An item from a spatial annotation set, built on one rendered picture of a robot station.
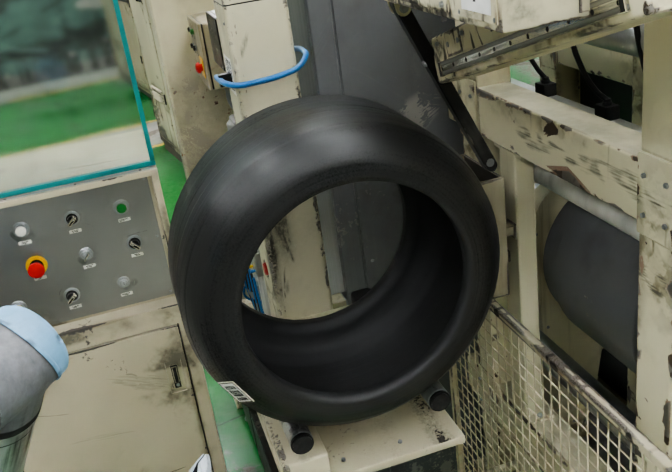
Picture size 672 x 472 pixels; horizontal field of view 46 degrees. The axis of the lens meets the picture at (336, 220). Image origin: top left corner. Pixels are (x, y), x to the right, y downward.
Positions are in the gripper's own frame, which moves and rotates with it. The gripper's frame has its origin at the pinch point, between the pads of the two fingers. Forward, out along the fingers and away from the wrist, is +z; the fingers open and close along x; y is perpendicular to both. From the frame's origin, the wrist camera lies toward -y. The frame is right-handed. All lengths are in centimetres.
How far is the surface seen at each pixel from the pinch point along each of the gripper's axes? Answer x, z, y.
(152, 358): -70, 34, 28
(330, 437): -7.3, 14.8, 35.8
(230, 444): -127, 35, 105
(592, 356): 1, 67, 128
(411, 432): 6.2, 18.5, 44.8
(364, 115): 29, 56, -7
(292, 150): 23, 46, -15
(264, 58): 1, 76, -12
